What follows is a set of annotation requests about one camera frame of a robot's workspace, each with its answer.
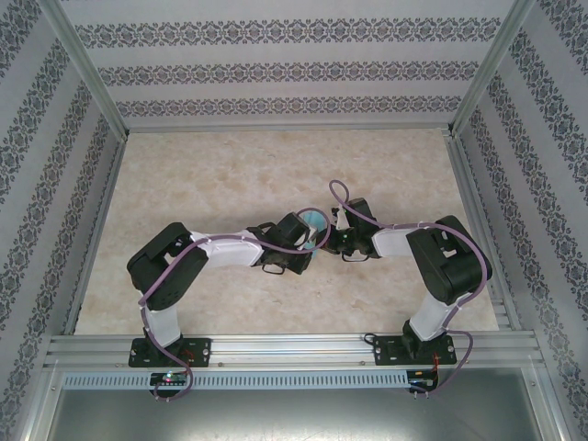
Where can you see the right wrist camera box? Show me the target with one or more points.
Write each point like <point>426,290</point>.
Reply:
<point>337,218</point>

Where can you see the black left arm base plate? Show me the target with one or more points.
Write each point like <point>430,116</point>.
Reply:
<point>200,349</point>

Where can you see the aluminium mounting rail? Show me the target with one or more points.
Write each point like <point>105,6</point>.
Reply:
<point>285,349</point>

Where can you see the aluminium table side rail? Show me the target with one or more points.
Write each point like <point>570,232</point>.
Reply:
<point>473,206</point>
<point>98,229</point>

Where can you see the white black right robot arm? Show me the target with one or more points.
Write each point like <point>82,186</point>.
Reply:
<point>390,241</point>

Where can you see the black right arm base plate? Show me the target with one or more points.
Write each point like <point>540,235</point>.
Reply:
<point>386,349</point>

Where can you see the aluminium frame bar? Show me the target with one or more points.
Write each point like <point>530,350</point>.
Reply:
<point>285,127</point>
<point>41,399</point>
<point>549,399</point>

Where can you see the aluminium upright frame post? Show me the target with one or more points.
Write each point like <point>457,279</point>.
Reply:
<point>89,69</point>
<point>487,69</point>

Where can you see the aluminium lower frame bar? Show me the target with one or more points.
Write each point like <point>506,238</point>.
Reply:
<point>41,399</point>
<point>549,399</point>

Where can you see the grey metal sheet tray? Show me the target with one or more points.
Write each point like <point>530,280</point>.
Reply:
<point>294,418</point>

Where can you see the aluminium rear frame bar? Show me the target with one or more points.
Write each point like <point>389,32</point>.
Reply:
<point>285,127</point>

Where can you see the teal paper sheet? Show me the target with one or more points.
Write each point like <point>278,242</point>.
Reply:
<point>317,220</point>

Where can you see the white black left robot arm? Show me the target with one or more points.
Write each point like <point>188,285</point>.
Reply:
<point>229,250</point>

